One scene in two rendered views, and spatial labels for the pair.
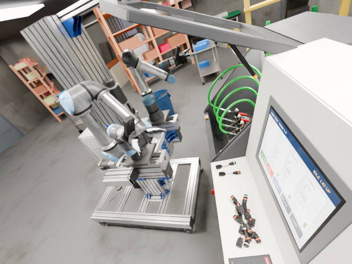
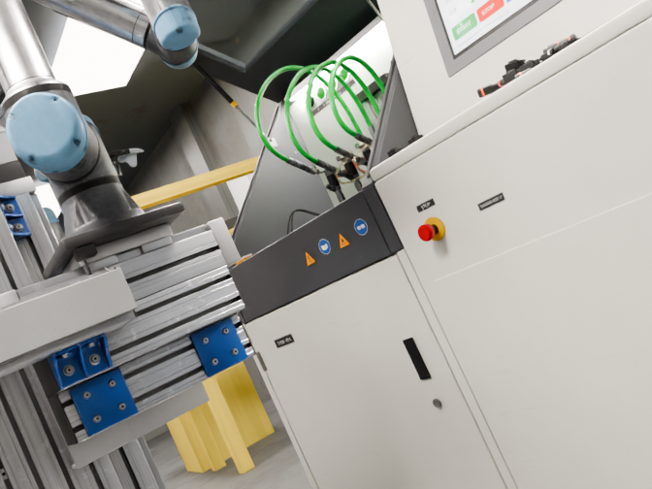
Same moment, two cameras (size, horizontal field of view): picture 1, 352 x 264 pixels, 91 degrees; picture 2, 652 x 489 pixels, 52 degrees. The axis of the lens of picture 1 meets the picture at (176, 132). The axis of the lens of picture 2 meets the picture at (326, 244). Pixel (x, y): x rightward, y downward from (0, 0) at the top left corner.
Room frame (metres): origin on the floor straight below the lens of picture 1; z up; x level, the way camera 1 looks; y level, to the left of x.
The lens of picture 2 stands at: (0.20, 1.25, 0.78)
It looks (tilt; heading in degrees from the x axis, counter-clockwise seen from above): 3 degrees up; 299
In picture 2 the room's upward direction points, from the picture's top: 25 degrees counter-clockwise
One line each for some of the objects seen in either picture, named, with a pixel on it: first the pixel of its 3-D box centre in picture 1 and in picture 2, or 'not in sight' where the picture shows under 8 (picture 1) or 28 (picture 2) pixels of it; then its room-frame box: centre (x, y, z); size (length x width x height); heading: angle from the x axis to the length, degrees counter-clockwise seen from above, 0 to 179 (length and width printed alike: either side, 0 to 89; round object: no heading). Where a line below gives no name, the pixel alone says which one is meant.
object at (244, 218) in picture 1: (242, 217); (529, 64); (0.38, -0.12, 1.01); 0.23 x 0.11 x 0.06; 163
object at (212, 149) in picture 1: (211, 139); (302, 262); (1.12, -0.25, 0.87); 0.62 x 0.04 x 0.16; 163
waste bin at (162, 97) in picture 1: (163, 104); not in sight; (3.43, 0.00, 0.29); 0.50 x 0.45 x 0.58; 63
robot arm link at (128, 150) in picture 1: (129, 143); (171, 17); (0.84, 0.26, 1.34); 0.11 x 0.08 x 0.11; 128
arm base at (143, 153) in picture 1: (136, 149); (99, 212); (1.12, 0.33, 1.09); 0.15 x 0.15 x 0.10
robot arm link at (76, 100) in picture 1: (97, 128); (5, 27); (1.04, 0.44, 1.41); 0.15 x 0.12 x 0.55; 128
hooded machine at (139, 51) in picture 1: (143, 50); not in sight; (8.70, -0.18, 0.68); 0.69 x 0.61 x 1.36; 63
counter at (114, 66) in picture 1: (121, 69); not in sight; (8.31, 1.08, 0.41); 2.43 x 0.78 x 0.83; 153
